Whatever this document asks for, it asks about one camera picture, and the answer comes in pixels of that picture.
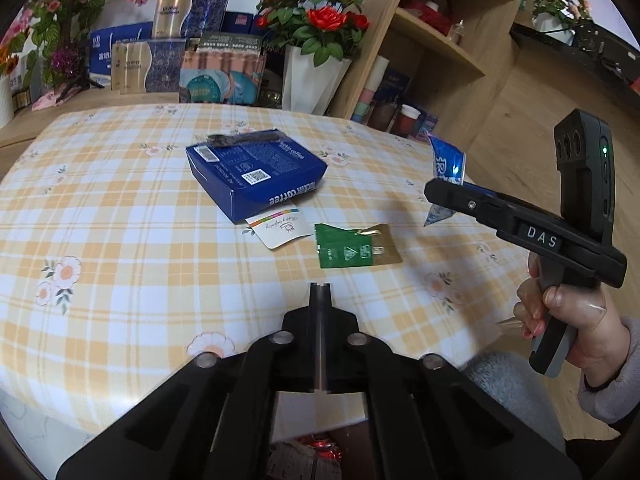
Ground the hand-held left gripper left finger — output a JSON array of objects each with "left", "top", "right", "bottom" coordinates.
[{"left": 55, "top": 284, "right": 321, "bottom": 480}]

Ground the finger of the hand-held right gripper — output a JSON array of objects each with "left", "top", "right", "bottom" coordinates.
[{"left": 424, "top": 179, "right": 507, "bottom": 235}]

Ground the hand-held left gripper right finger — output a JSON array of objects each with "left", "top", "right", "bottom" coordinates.
[{"left": 320, "top": 284, "right": 568, "bottom": 480}]

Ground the blue snack packet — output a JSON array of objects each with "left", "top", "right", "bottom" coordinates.
[{"left": 424, "top": 132, "right": 471, "bottom": 228}]

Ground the person's right forearm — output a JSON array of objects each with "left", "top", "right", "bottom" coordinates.
[{"left": 579, "top": 320, "right": 640, "bottom": 421}]

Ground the person's right hand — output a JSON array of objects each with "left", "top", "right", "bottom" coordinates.
[{"left": 514, "top": 257, "right": 631, "bottom": 391}]

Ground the green gold foil packet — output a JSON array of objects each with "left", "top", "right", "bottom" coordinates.
[{"left": 314, "top": 222, "right": 403, "bottom": 268}]

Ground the purple blue small box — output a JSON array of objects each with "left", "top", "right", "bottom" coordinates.
[{"left": 412, "top": 112, "right": 440, "bottom": 142}]

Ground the white card with rainbow stripe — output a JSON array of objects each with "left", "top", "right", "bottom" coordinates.
[{"left": 246, "top": 206, "right": 310, "bottom": 250}]

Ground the red cup with white rim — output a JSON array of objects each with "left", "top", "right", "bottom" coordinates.
[{"left": 390, "top": 104, "right": 421, "bottom": 137}]

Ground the crushed red can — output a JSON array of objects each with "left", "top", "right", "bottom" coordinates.
[{"left": 295, "top": 437, "right": 346, "bottom": 463}]

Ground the black tv stand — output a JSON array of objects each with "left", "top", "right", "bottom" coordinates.
[{"left": 510, "top": 22, "right": 640, "bottom": 96}]

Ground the blue book box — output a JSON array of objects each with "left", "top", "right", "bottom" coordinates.
[{"left": 377, "top": 69, "right": 411, "bottom": 106}]

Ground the stack of pastel cups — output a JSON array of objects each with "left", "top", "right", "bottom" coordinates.
[{"left": 352, "top": 56, "right": 391, "bottom": 123}]

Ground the blue coffee box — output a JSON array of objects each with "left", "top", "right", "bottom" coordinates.
[{"left": 185, "top": 130, "right": 328, "bottom": 225}]

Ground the white flower pot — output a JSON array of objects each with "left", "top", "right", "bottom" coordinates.
[{"left": 532, "top": 12, "right": 576, "bottom": 46}]

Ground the grey fleece cloth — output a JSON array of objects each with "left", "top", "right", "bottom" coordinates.
[{"left": 462, "top": 351, "right": 568, "bottom": 461}]

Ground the pink rose bouquet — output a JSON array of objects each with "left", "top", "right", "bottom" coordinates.
[{"left": 530, "top": 0, "right": 593, "bottom": 23}]

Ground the black foil wrapper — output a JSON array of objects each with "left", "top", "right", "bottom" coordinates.
[{"left": 195, "top": 130, "right": 281, "bottom": 150}]

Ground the red basket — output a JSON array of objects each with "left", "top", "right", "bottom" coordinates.
[{"left": 400, "top": 0, "right": 453, "bottom": 36}]

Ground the white angular vase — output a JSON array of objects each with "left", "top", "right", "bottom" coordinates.
[{"left": 281, "top": 45, "right": 353, "bottom": 116}]

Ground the wooden shelf unit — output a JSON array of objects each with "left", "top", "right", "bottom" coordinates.
[{"left": 325, "top": 0, "right": 536, "bottom": 151}]

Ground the red rose bouquet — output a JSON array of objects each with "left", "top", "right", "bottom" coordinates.
[{"left": 255, "top": 0, "right": 373, "bottom": 68}]

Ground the pink and teal gift box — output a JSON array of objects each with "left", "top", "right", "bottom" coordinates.
[{"left": 179, "top": 50, "right": 267, "bottom": 106}]

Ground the dark cloth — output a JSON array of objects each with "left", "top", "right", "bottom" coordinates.
[{"left": 565, "top": 410, "right": 640, "bottom": 480}]

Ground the dark green box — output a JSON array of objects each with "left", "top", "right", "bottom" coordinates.
[{"left": 192, "top": 31, "right": 263, "bottom": 56}]

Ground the navy box with red logo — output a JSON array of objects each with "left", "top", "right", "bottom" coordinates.
[{"left": 222, "top": 10, "right": 263, "bottom": 36}]

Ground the gold and blue gift box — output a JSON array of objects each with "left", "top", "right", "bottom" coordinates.
[
  {"left": 111, "top": 37, "right": 187, "bottom": 95},
  {"left": 151, "top": 0, "right": 232, "bottom": 41}
]

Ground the black mini tripod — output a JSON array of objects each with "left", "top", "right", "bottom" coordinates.
[{"left": 60, "top": 72, "right": 106, "bottom": 92}]

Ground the blue white gift box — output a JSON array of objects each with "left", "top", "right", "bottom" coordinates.
[{"left": 90, "top": 22, "right": 153, "bottom": 90}]

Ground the pink cloth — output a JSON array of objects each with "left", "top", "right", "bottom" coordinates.
[{"left": 31, "top": 85, "right": 76, "bottom": 112}]

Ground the purple artificial flower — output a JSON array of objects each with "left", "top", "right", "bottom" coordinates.
[{"left": 50, "top": 45, "right": 83, "bottom": 78}]

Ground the white ribbed vase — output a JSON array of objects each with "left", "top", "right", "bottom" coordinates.
[{"left": 0, "top": 76, "right": 16, "bottom": 128}]

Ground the pink blossom artificial plant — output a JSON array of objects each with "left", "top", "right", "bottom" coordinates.
[{"left": 0, "top": 0, "right": 148, "bottom": 86}]

